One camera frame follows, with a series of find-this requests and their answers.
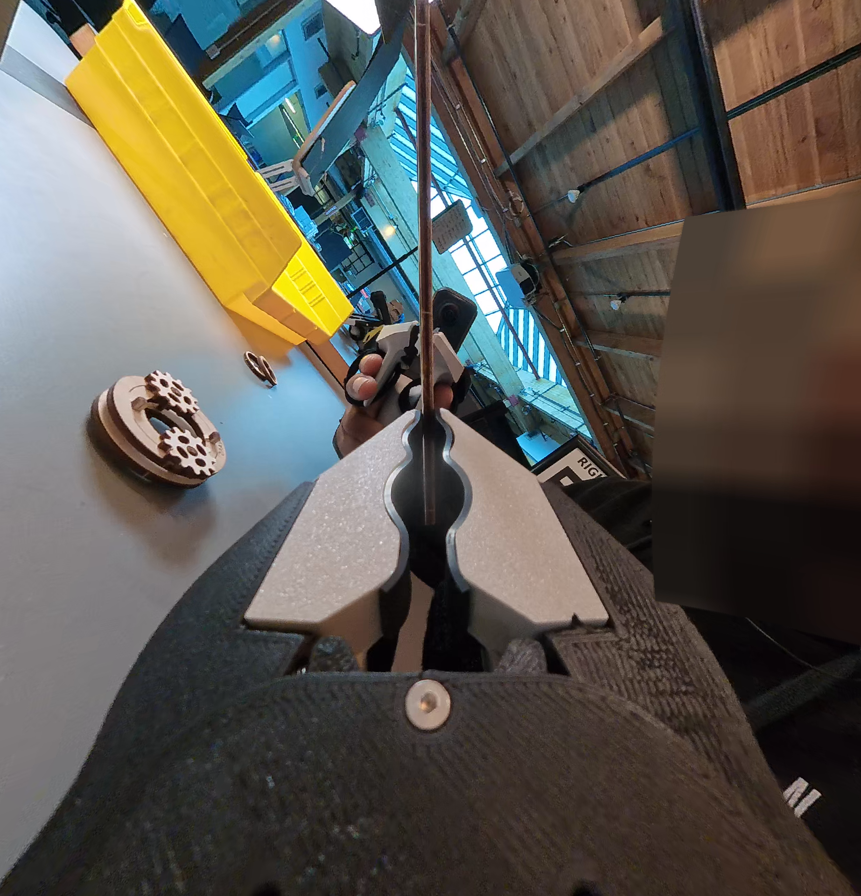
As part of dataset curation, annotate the black framed white sign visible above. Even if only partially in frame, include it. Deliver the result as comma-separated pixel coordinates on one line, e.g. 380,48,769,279
534,433,630,491

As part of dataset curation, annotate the wooden ring base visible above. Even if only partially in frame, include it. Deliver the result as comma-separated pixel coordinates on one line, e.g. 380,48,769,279
89,370,228,489

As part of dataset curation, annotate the grey ceiling mounted unit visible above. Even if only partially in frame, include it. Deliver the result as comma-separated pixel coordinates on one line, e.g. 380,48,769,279
495,258,545,307

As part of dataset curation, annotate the yellow plastic bin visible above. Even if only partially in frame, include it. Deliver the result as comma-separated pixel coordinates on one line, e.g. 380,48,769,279
224,260,356,347
64,0,312,330

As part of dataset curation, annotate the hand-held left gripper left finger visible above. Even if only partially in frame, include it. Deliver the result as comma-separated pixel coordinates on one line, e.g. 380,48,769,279
242,408,426,669

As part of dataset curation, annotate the grey desk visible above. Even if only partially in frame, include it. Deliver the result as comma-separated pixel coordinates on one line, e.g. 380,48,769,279
0,0,375,869

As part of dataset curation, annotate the small wooden gear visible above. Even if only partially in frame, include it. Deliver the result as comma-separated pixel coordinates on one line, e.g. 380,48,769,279
157,423,217,477
143,370,202,421

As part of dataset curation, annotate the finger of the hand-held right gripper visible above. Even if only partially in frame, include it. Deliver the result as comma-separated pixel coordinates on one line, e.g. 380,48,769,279
364,321,423,408
430,331,466,384

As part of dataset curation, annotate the wooden parts sheet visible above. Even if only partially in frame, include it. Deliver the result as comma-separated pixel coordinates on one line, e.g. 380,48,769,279
415,0,438,527

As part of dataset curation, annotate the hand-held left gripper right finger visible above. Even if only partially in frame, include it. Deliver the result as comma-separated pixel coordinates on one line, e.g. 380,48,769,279
436,408,611,662

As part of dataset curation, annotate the person's right hand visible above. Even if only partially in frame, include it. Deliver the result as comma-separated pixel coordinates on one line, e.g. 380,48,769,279
332,352,405,461

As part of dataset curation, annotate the black equipment case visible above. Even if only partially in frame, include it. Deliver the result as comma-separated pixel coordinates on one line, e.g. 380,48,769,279
462,399,543,466

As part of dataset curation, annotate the hanging white sign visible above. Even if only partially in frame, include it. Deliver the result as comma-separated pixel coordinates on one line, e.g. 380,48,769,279
430,199,471,254

